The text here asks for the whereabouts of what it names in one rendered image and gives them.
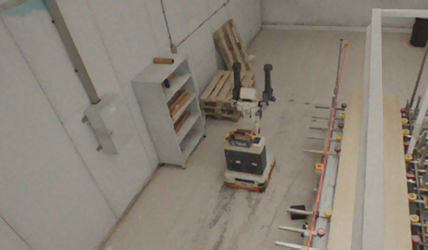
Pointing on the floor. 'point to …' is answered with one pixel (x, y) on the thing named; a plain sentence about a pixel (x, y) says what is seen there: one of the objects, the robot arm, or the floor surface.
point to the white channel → (369, 230)
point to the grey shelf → (166, 143)
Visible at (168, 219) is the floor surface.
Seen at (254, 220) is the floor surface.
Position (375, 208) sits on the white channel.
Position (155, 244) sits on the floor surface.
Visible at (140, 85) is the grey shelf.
